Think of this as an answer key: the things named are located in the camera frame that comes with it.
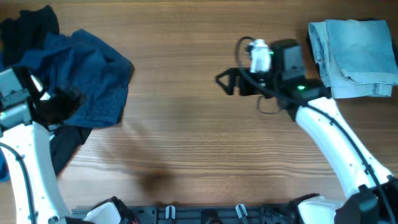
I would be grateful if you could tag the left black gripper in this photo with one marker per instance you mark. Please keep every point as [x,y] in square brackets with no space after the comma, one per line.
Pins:
[58,106]

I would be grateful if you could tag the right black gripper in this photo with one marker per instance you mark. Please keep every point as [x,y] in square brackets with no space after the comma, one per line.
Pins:
[245,82]

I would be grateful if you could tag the navy blue shorts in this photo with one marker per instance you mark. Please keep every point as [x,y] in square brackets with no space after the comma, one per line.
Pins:
[84,63]

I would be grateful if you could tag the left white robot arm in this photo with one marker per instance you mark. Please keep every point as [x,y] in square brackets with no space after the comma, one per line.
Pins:
[26,114]

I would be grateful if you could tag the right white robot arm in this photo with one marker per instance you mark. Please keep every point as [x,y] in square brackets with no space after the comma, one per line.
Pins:
[370,188]

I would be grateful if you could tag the black garment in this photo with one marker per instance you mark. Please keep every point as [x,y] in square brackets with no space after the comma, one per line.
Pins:
[29,32]

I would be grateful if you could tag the teal blue garment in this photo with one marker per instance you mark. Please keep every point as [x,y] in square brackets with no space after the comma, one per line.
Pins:
[4,172]

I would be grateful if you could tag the folded light blue jeans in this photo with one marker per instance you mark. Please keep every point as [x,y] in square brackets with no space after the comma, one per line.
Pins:
[355,58]

